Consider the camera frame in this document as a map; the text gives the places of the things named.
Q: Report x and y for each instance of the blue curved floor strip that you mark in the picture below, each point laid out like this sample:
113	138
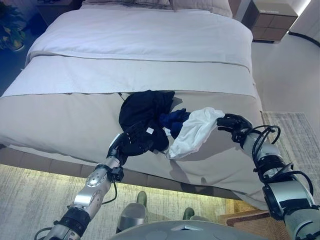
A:
307	37

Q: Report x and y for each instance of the green potted plant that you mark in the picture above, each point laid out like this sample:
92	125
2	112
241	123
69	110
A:
11	30

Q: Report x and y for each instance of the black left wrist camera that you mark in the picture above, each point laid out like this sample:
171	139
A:
117	173

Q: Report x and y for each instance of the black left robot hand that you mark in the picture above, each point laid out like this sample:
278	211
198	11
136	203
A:
130	142

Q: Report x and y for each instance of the silver right robot leg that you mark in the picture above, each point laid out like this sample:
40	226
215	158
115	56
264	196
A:
188	213

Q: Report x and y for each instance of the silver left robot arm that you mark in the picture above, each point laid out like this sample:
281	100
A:
92	192

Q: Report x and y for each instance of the blue garment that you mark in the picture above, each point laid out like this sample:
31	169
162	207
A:
172	120

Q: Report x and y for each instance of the white duvet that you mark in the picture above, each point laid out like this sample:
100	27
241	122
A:
137	37

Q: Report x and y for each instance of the grey patterned pillow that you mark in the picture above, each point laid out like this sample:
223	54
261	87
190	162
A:
125	2

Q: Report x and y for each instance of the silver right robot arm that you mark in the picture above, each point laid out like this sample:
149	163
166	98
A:
287	195

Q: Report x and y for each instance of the silver robot leg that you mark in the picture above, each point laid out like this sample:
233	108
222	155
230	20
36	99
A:
133	212
188	213

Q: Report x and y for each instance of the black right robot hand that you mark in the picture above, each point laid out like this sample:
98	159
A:
237	125

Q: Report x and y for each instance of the beige bed cover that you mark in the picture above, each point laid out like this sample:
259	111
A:
62	120

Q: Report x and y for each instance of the beige pillow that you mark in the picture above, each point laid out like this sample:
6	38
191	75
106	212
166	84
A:
202	6

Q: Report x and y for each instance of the grey robot torso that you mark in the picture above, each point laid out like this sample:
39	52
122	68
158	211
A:
180	232

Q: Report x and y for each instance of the brown cube nightstand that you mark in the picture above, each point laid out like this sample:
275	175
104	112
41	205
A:
272	22

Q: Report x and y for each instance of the black garment with white label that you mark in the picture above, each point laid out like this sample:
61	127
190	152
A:
142	110

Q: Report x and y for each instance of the brown wicker basket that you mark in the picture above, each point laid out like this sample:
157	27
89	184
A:
250	222

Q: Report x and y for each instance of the silver left robot leg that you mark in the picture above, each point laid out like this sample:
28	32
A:
133	212

